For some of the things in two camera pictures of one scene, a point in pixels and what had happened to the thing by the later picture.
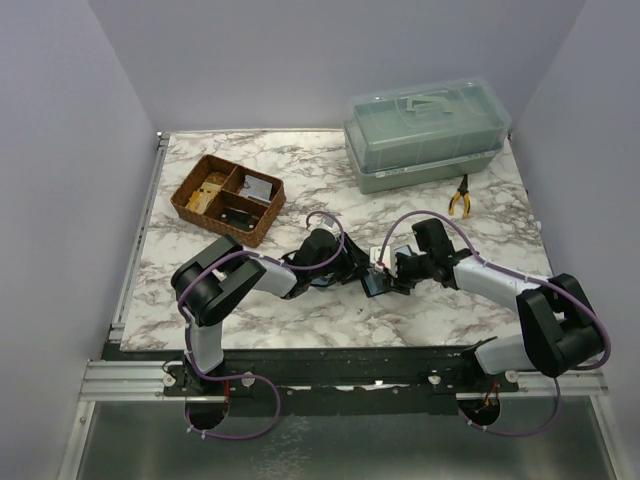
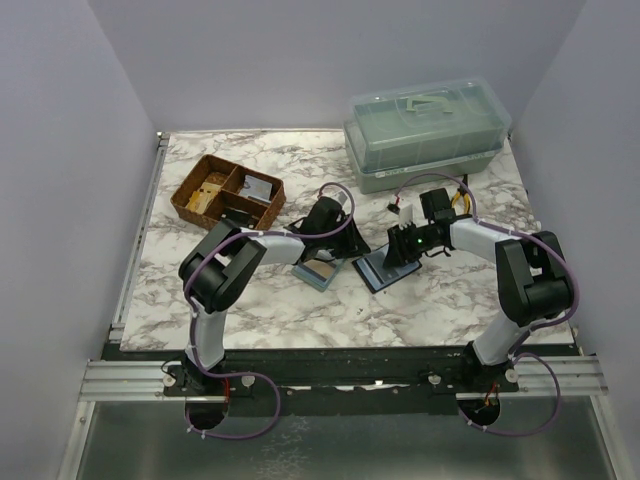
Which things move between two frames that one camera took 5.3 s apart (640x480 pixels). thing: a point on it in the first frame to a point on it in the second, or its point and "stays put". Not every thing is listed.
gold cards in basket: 201,198 stays put
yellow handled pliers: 463,189 stays put
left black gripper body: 340,268 to 339,243
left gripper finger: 358,255 to 359,245
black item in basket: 238,218 stays put
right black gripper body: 414,268 to 417,241
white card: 257,188 stays put
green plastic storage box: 424,132 stays put
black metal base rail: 330,381 stays put
